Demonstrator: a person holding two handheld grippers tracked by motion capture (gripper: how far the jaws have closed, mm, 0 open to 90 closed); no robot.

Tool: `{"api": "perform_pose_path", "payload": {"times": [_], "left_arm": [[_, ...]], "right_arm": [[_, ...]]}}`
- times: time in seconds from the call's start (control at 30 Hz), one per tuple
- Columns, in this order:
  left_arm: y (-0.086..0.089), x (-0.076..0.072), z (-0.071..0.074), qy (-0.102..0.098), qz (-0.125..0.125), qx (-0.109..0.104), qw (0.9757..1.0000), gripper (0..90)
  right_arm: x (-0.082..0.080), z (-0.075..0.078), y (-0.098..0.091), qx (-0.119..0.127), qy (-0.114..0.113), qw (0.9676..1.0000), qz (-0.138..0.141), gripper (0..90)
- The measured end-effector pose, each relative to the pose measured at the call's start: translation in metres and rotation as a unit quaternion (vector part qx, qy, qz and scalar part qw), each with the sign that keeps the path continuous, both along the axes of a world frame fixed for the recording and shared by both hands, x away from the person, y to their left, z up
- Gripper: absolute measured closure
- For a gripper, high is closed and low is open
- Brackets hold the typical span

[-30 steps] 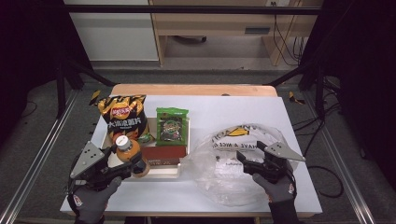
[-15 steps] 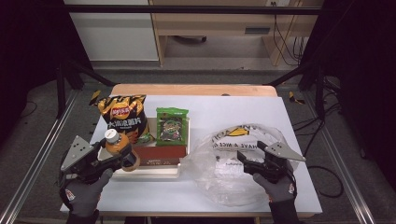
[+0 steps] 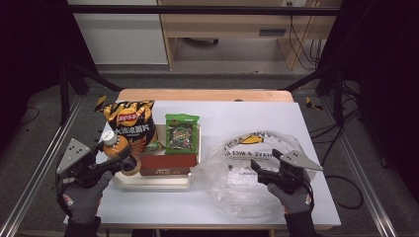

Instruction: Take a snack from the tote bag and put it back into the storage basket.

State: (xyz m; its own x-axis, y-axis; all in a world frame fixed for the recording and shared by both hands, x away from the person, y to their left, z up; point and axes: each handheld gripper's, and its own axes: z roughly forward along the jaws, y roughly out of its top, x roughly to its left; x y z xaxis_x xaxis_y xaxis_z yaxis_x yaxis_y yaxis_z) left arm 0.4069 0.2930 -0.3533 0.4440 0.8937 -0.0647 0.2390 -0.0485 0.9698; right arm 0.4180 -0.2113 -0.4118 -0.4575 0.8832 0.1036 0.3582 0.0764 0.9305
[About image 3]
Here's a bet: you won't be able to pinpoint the person's right hand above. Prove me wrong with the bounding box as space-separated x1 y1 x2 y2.
267 182 314 215

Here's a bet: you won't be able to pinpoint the aluminium floor rail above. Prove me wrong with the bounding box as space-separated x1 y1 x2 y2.
320 96 400 237
0 94 84 237

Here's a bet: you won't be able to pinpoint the yellow and black tape piece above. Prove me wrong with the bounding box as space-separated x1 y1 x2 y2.
303 95 324 112
94 94 109 114

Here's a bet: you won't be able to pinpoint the black frame stand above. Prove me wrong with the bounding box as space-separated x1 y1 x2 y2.
279 63 348 128
58 61 125 126

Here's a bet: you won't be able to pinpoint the black hanging cables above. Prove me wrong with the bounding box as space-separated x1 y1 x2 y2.
288 2 326 71

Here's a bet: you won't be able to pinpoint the brown box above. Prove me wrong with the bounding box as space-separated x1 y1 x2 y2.
137 153 199 178

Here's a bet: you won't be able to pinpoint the teal drawer handle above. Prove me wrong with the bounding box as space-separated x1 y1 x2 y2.
258 28 288 38

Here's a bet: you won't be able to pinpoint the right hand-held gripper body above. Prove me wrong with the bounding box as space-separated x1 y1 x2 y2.
257 150 324 195

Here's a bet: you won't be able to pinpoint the white table sheet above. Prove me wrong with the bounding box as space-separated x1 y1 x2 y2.
63 100 342 229

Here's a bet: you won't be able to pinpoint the clear plastic bag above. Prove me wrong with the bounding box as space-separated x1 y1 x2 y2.
190 129 317 219

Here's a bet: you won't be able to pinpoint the white cabinet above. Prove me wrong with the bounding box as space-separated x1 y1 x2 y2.
66 0 169 65

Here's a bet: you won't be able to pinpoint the white plastic tray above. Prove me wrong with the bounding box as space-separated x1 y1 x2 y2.
110 122 203 192

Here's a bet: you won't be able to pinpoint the person's left hand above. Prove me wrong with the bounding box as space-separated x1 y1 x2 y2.
60 171 114 225

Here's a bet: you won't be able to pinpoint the wooden table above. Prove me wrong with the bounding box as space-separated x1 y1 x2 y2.
117 87 295 104

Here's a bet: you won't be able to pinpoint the light wooden desk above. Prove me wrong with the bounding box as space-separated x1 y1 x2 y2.
157 0 344 71

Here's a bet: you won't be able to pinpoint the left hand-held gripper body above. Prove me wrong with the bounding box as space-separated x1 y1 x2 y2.
55 137 123 189

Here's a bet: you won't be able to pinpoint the black horizontal frame bar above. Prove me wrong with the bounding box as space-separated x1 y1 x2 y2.
63 4 342 17

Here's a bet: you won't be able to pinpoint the green snack packet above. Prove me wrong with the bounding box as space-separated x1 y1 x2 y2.
163 113 202 156

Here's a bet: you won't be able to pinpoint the orange juice bottle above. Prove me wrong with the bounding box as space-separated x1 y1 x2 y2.
101 129 141 177

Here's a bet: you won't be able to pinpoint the black and yellow chip bag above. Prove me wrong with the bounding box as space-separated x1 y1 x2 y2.
102 100 163 156

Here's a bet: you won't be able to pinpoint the black floor cable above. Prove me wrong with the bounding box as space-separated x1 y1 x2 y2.
308 108 366 210

